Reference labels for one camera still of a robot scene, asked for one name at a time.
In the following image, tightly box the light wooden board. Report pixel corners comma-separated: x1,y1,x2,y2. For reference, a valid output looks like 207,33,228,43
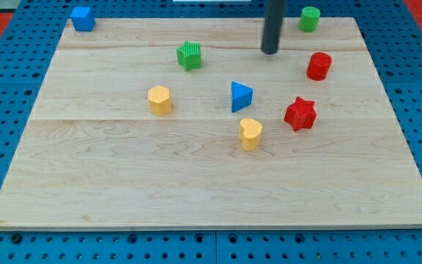
0,18,422,232

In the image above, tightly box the yellow heart block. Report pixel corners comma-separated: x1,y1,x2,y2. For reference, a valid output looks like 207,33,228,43
239,118,263,151

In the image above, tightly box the blue triangle block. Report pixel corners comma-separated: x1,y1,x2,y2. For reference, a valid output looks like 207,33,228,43
231,81,253,112

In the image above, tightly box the yellow hexagon block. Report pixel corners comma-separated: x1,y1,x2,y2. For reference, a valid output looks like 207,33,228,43
147,85,173,116

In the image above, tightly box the green star block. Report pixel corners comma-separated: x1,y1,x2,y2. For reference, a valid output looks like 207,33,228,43
177,41,201,71

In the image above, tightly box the red star block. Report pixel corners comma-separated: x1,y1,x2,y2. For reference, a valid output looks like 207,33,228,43
284,96,317,131

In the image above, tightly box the red cylinder block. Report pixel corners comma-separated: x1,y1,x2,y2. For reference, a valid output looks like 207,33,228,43
306,52,333,81

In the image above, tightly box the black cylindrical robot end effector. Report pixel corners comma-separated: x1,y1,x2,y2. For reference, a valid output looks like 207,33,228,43
261,0,286,55

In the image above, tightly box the green cylinder block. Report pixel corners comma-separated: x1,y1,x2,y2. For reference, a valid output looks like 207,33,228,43
299,6,321,32

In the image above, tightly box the blue cube block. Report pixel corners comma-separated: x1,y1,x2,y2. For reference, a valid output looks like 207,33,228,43
70,7,95,32

